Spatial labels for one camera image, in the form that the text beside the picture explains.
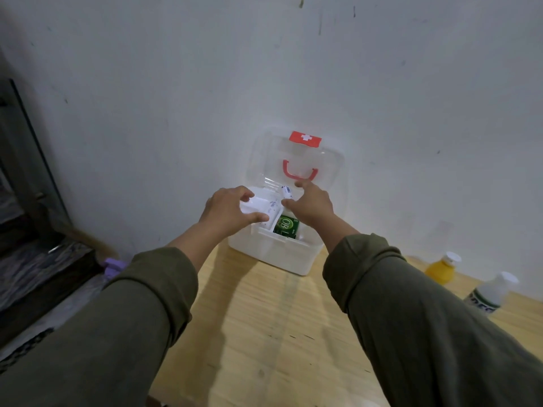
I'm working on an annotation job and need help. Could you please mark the person's right hand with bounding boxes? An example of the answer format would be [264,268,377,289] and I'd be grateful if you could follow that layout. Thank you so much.
[281,180,336,230]

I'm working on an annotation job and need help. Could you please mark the person's left hand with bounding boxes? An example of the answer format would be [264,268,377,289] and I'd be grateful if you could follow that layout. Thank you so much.
[198,186,270,244]

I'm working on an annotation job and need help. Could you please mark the long white gauze roll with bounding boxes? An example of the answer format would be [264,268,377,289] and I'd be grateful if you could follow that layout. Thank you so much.
[266,185,294,227]

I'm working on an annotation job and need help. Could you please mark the green yellow OB herbal box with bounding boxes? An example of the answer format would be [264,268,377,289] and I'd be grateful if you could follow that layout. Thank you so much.
[273,214,301,240]

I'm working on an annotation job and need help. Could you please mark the white first aid box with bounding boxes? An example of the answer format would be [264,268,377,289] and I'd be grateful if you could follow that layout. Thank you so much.
[228,131,345,277]

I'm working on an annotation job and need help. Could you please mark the yellow liquid bottle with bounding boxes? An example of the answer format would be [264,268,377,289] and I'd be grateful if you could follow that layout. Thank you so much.
[425,251,462,286]

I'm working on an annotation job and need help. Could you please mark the white bottle green label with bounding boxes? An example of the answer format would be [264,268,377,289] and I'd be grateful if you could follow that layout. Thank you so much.
[464,271,519,315]

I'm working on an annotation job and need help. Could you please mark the person's right forearm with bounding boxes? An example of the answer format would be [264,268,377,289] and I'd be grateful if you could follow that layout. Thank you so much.
[316,215,543,407]

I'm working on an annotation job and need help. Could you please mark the person's left forearm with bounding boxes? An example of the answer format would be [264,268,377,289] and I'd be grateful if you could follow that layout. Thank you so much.
[0,222,221,407]

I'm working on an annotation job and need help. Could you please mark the purple plastic object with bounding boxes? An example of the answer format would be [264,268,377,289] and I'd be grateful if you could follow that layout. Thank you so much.
[103,257,128,279]

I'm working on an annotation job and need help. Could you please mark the light wooden table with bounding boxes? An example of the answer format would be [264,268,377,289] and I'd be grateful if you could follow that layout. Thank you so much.
[148,243,543,407]

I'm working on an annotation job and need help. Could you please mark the dark wooden stairs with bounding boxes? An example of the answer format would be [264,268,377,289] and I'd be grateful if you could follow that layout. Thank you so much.
[0,78,101,348]

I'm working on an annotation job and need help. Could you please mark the black mesh mat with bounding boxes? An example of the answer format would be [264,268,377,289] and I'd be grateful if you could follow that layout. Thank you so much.
[0,328,55,374]

